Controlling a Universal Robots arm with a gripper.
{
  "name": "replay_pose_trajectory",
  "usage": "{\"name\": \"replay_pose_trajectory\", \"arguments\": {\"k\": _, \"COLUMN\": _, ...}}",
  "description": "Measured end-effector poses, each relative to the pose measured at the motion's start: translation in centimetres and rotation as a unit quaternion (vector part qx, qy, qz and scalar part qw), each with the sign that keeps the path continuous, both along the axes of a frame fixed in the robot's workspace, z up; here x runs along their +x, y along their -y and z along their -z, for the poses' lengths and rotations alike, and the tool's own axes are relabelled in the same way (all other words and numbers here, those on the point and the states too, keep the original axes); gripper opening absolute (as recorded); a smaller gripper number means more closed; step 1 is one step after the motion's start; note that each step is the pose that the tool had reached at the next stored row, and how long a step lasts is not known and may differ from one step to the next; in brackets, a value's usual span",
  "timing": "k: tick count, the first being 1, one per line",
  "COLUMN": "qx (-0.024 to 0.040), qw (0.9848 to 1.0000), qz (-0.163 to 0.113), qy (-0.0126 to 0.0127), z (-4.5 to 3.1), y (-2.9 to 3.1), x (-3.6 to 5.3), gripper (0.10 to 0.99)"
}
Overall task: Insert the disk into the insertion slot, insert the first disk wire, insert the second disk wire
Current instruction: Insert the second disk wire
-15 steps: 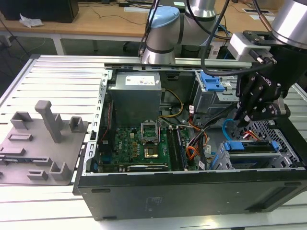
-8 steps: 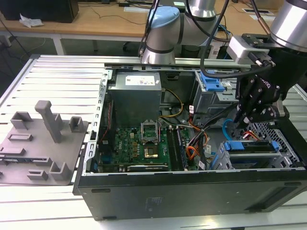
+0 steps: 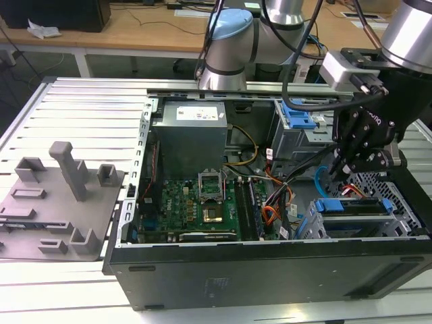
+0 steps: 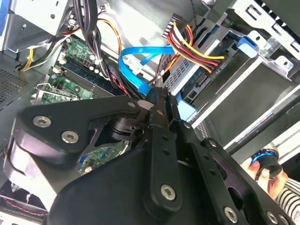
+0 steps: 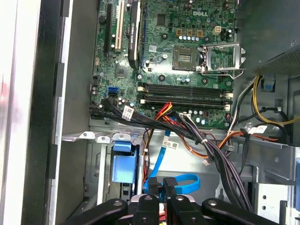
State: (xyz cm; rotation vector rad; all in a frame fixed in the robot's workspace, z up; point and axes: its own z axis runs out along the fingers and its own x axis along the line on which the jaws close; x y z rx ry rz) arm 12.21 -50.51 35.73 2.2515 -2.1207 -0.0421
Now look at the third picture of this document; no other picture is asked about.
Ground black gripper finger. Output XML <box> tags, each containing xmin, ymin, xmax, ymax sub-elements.
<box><xmin>329</xmin><ymin>107</ymin><xmax>371</xmax><ymax>182</ymax></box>
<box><xmin>340</xmin><ymin>148</ymin><xmax>408</xmax><ymax>185</ymax></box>

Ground hard disk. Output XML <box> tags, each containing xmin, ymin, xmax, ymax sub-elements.
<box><xmin>313</xmin><ymin>197</ymin><xmax>392</xmax><ymax>217</ymax></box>

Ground blue disk wire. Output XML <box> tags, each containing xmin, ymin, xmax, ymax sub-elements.
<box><xmin>313</xmin><ymin>164</ymin><xmax>331</xmax><ymax>204</ymax></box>

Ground silver metal disk bay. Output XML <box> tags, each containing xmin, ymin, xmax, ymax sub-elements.
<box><xmin>298</xmin><ymin>198</ymin><xmax>423</xmax><ymax>241</ymax></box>

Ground black RAM slot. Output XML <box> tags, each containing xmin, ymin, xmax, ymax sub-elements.
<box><xmin>234</xmin><ymin>178</ymin><xmax>248</xmax><ymax>241</ymax></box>

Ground blue plastic drive latch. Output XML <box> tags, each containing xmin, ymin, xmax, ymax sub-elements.
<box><xmin>279</xmin><ymin>100</ymin><xmax>317</xmax><ymax>131</ymax></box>

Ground silver optical drive cage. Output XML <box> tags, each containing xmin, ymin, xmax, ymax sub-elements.
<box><xmin>271</xmin><ymin>99</ymin><xmax>335</xmax><ymax>171</ymax></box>

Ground metal socket cover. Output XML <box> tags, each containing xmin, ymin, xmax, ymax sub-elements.
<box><xmin>197</xmin><ymin>167</ymin><xmax>225</xmax><ymax>203</ymax></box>

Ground CPU socket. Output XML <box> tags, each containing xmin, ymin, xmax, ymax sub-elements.
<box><xmin>201</xmin><ymin>201</ymin><xmax>226</xmax><ymax>225</ymax></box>

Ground grey power supply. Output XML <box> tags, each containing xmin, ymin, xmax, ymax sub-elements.
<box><xmin>151</xmin><ymin>101</ymin><xmax>229</xmax><ymax>182</ymax></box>

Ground black graphics card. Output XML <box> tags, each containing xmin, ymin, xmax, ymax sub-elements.
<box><xmin>177</xmin><ymin>230</ymin><xmax>240</xmax><ymax>243</ymax></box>

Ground black PC case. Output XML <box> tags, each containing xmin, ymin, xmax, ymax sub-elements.
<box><xmin>101</xmin><ymin>86</ymin><xmax>432</xmax><ymax>312</ymax></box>

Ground green motherboard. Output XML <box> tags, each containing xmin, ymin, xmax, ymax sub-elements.
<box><xmin>140</xmin><ymin>177</ymin><xmax>281</xmax><ymax>242</ymax></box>

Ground wooden desk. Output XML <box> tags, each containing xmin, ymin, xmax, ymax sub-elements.
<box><xmin>0</xmin><ymin>0</ymin><xmax>432</xmax><ymax>80</ymax></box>

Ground grey parts rack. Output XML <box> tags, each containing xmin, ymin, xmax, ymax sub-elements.
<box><xmin>0</xmin><ymin>140</ymin><xmax>128</xmax><ymax>263</ymax></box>

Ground black box on desk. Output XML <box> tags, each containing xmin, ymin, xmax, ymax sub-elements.
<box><xmin>0</xmin><ymin>0</ymin><xmax>112</xmax><ymax>34</ymax></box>

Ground crumpled white paper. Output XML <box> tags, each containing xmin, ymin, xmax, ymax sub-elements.
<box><xmin>26</xmin><ymin>18</ymin><xmax>63</xmax><ymax>40</ymax></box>

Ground red orange power wire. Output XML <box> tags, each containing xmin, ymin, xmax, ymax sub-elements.
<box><xmin>340</xmin><ymin>183</ymin><xmax>367</xmax><ymax>200</ymax></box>

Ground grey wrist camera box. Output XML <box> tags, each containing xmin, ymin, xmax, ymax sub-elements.
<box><xmin>318</xmin><ymin>50</ymin><xmax>389</xmax><ymax>96</ymax></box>

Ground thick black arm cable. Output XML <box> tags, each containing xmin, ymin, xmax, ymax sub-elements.
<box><xmin>261</xmin><ymin>0</ymin><xmax>352</xmax><ymax>112</ymax></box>

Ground black multicolour wire bundle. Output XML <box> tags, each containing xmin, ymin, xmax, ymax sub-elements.
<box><xmin>262</xmin><ymin>148</ymin><xmax>338</xmax><ymax>239</ymax></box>

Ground brown sheathed cable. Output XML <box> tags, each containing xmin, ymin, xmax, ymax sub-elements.
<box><xmin>351</xmin><ymin>0</ymin><xmax>385</xmax><ymax>47</ymax></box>

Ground yellow black power wires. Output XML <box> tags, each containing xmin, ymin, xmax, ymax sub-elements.
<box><xmin>223</xmin><ymin>124</ymin><xmax>260</xmax><ymax>167</ymax></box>

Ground thin black arm cables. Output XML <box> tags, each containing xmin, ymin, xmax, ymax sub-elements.
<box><xmin>194</xmin><ymin>0</ymin><xmax>226</xmax><ymax>82</ymax></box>

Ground thin red wire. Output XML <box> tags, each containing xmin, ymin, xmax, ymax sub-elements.
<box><xmin>140</xmin><ymin>138</ymin><xmax>161</xmax><ymax>204</ymax></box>

